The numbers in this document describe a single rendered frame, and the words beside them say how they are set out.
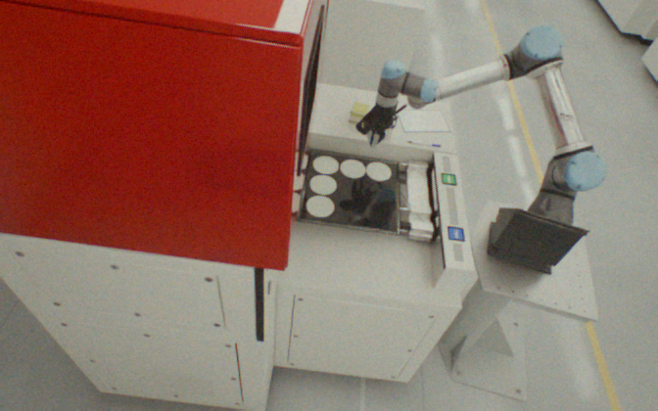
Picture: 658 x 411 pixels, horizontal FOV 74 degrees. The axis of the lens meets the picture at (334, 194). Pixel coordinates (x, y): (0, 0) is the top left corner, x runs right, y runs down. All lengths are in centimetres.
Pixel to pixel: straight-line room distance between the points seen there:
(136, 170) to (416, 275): 103
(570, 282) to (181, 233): 137
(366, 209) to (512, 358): 127
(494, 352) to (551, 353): 32
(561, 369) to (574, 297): 92
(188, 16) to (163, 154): 27
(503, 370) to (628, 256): 129
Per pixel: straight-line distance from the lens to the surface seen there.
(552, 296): 176
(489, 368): 247
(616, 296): 312
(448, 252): 150
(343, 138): 177
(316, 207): 158
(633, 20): 602
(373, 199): 165
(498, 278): 170
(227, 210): 89
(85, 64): 76
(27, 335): 257
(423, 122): 193
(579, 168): 152
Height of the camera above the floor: 211
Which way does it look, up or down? 48 degrees down
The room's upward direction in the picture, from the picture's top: 10 degrees clockwise
